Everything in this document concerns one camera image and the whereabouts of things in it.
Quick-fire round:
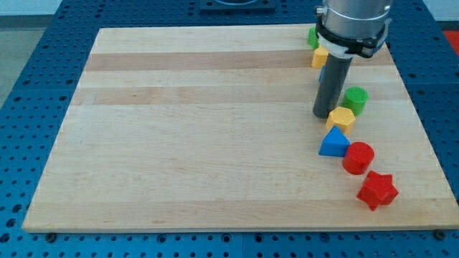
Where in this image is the yellow block behind arm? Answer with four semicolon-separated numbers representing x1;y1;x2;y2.
311;45;328;69

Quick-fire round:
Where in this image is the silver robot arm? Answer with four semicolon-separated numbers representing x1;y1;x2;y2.
315;0;392;39

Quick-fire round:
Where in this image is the green block behind arm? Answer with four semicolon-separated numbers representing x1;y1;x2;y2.
308;27;319;50

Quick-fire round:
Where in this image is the light wooden board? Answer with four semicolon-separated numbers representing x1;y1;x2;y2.
22;24;458;233

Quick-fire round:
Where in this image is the blue triangle block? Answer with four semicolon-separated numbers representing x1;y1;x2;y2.
318;126;351;158

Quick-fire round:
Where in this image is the blue block behind rod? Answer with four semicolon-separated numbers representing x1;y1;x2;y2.
318;65;326;83

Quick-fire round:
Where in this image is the yellow hexagon block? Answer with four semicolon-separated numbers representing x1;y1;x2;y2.
326;107;356;135

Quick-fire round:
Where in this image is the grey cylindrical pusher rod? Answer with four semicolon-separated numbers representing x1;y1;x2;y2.
313;54;352;119

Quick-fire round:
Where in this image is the green cylinder block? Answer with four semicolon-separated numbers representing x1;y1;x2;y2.
342;87;369;116

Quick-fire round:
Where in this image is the red cylinder block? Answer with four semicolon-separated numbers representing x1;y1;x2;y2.
342;142;374;175

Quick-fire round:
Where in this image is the red star block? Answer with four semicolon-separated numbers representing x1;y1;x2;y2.
356;171;399;211

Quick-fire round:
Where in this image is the black and white clamp ring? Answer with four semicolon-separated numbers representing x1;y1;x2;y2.
314;17;392;59

